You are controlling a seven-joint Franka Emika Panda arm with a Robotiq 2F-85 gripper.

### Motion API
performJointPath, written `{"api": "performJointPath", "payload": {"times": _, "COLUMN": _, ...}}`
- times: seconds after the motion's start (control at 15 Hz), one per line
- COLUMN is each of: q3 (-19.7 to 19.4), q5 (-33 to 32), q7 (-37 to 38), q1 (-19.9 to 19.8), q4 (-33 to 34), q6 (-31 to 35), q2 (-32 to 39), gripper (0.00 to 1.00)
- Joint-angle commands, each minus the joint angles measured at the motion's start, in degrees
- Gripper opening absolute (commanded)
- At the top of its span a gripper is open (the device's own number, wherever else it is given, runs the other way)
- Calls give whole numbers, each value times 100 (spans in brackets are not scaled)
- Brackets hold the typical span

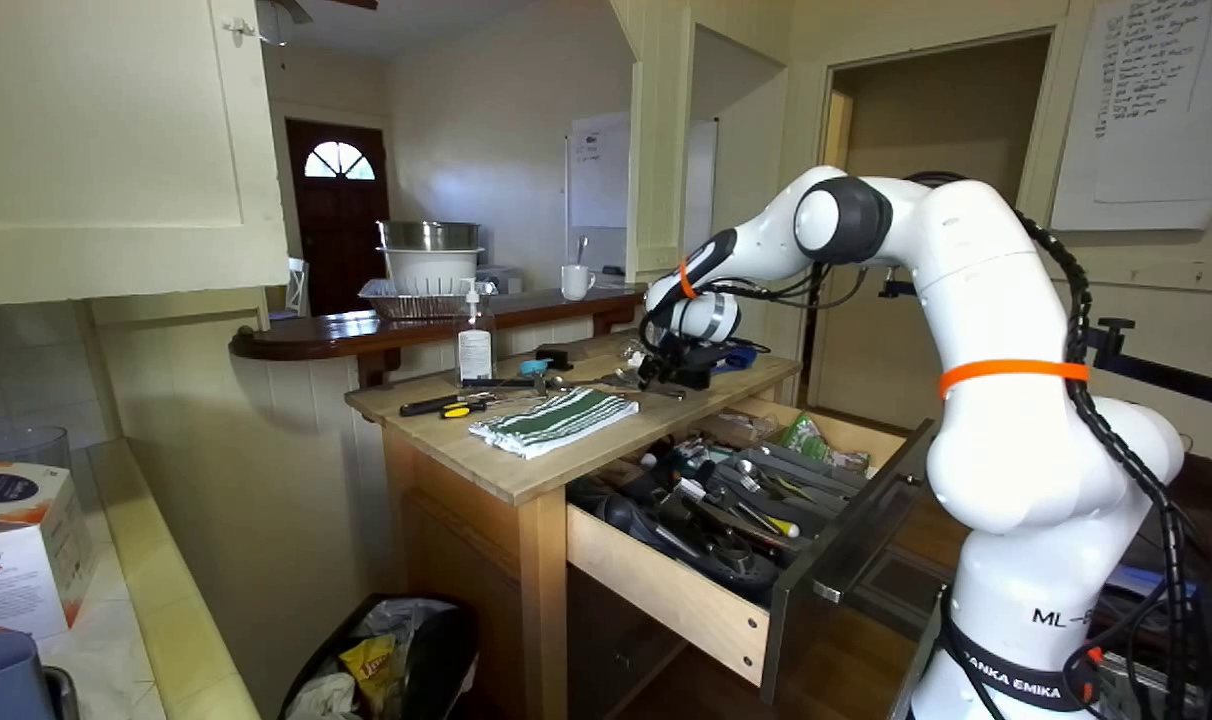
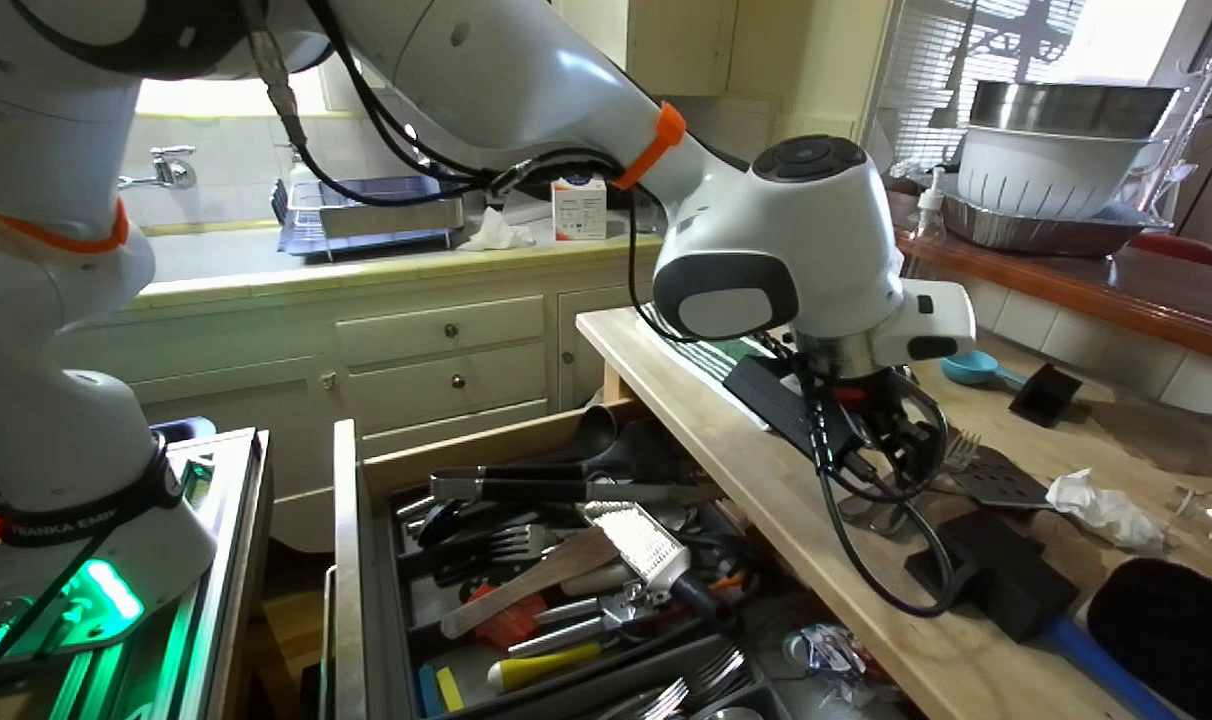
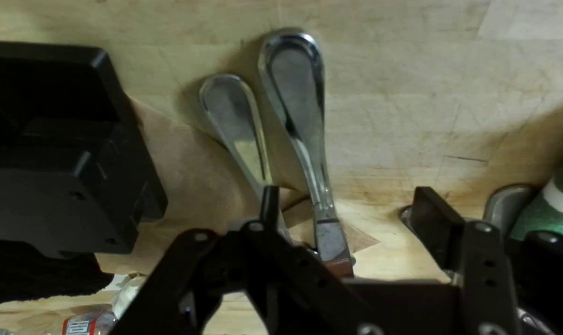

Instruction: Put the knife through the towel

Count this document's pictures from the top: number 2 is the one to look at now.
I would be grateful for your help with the red dish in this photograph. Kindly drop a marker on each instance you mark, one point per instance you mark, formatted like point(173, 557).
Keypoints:
point(1176, 250)

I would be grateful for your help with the steel cooking pot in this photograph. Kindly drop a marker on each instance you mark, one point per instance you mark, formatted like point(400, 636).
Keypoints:
point(1069, 107)

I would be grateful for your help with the wooden work table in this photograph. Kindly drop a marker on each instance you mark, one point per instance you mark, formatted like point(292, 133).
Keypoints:
point(766, 492)

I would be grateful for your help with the clear dish soap bottle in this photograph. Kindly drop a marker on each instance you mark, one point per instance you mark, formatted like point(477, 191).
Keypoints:
point(307, 206)

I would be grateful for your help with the dark blue bowl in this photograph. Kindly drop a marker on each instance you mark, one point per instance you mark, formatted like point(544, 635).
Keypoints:
point(1167, 640)

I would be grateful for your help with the wooden spatula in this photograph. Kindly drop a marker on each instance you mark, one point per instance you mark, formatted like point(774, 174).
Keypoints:
point(524, 587)

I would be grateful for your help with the metal baking pan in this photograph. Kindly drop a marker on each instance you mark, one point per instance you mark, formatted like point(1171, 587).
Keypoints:
point(1029, 237)

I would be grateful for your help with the cream kitchen counter cabinet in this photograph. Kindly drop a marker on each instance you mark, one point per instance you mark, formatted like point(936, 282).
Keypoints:
point(431, 332)

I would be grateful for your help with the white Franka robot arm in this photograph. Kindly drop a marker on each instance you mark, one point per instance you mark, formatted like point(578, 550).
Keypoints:
point(499, 66)

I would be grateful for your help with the crumpled clear plastic wrap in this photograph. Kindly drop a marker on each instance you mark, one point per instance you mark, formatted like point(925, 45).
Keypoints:
point(824, 649)

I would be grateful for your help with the metal robot mounting stand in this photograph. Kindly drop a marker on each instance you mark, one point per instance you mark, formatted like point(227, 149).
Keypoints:
point(227, 532)

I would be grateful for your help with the crumpled white tissue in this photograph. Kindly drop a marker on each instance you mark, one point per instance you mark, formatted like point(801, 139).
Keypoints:
point(1096, 515)

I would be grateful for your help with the white carton blue oval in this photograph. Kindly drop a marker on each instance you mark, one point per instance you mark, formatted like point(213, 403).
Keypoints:
point(581, 213)

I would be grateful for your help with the small black block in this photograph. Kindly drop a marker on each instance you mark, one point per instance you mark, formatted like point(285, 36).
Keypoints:
point(1047, 398)

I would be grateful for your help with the dark wooden bar shelf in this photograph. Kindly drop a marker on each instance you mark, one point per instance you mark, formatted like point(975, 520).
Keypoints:
point(1069, 287)

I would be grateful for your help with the white bristle paint brush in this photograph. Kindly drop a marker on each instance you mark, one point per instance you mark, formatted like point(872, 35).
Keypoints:
point(647, 546)

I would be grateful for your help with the black slotted turner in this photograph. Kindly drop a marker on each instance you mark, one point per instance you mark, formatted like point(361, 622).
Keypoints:
point(508, 546)

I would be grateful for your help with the chrome wall faucet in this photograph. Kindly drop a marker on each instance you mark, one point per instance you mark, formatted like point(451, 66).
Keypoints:
point(171, 167)

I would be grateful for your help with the blue flat board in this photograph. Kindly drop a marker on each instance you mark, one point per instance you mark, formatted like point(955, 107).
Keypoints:
point(1096, 666)

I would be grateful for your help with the black plastic holder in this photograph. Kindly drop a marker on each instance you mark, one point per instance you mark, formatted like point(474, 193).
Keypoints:
point(1007, 583)

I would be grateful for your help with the red utensil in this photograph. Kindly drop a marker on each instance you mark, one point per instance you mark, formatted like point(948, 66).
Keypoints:
point(508, 622)

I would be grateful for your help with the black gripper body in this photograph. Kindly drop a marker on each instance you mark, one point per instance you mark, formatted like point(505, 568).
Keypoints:
point(884, 423)

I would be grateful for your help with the open utensil drawer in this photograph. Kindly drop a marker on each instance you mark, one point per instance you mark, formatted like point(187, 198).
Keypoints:
point(351, 573)

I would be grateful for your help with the blue measuring scoop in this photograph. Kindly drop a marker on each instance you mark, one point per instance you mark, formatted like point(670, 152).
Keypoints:
point(969, 368)

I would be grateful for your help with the silver metal tongs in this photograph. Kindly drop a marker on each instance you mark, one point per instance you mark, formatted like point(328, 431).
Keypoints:
point(696, 683)

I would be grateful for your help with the white plastic colander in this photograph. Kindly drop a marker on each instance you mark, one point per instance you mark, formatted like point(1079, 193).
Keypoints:
point(1049, 174)

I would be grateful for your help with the black ladle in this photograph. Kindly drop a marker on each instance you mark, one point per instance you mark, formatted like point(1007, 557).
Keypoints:
point(618, 447)

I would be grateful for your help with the white crumpled cloth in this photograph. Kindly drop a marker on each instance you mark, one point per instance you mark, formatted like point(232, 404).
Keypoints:
point(499, 234)

